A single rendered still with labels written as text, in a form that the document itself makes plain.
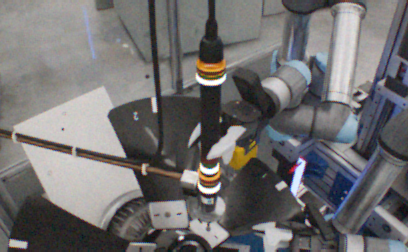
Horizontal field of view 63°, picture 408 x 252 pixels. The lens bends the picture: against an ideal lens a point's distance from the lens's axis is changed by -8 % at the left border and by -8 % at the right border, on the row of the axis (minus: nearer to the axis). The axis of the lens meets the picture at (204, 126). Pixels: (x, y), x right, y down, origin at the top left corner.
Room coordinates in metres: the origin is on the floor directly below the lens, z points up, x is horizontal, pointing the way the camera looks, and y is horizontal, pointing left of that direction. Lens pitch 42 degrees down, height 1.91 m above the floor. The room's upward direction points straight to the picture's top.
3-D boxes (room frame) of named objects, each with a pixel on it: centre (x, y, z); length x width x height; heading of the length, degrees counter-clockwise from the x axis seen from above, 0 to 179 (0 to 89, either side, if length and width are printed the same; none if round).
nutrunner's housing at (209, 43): (0.45, -0.01, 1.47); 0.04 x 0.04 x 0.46
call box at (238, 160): (0.91, -0.10, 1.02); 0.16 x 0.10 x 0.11; 40
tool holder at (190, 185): (0.46, 0.00, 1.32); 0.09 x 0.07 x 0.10; 75
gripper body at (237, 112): (0.55, -0.09, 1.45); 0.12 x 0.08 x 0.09; 140
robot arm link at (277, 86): (0.61, -0.14, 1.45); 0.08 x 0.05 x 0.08; 50
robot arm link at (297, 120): (0.66, -0.21, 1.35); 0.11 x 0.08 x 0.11; 73
